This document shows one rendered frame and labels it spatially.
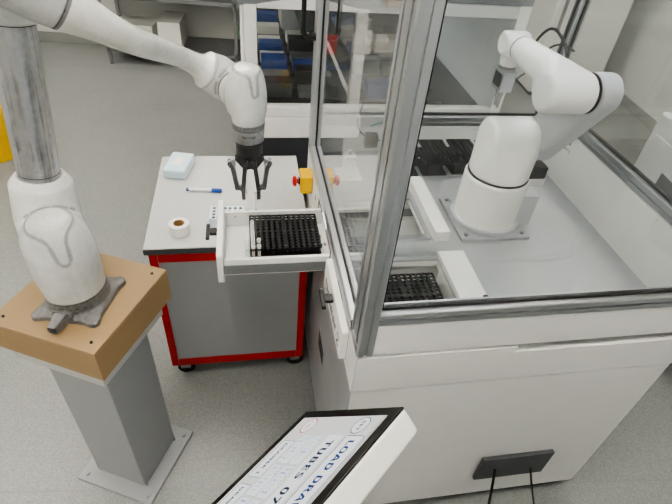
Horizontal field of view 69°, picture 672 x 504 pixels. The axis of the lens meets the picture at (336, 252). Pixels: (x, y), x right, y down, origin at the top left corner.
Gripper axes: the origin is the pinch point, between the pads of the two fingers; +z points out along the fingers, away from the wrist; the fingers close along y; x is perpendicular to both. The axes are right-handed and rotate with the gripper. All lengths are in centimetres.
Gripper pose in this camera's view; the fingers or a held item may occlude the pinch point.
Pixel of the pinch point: (251, 198)
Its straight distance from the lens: 156.4
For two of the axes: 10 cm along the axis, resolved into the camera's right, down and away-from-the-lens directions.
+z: -0.8, 7.6, 6.5
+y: 9.8, -0.4, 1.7
